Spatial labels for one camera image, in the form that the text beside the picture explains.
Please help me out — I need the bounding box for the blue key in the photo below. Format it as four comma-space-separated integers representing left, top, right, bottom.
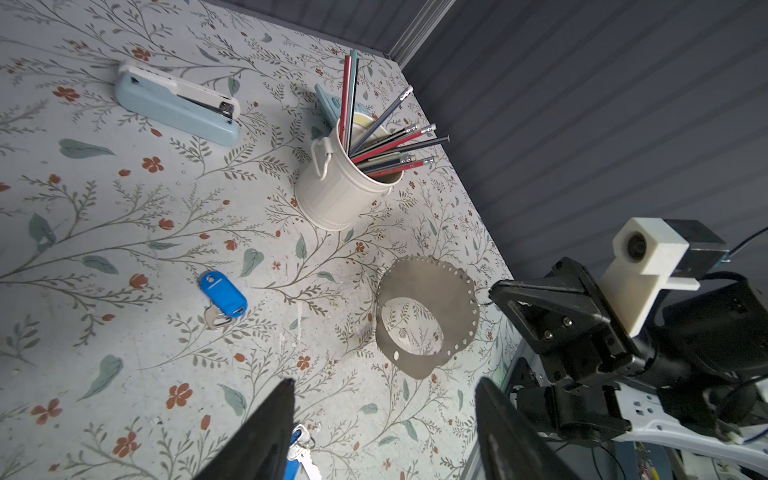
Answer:
199, 270, 248, 330
284, 424, 323, 480

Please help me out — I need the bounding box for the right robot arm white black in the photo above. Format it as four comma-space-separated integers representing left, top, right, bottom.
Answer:
489, 258, 767, 477

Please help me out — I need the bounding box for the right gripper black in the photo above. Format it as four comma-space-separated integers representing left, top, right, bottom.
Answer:
489, 257, 660, 446

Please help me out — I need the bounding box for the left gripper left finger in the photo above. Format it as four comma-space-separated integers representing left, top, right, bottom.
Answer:
194, 379, 295, 480

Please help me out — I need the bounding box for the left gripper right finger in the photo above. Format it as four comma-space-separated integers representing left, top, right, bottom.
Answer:
475, 377, 577, 480

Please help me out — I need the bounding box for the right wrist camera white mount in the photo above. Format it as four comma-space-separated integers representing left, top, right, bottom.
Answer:
598, 217, 728, 338

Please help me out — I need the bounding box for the light blue stapler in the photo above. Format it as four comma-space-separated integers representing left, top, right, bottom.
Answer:
114, 61, 241, 147

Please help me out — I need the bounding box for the white pencil cup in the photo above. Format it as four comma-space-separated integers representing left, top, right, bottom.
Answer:
294, 125, 403, 232

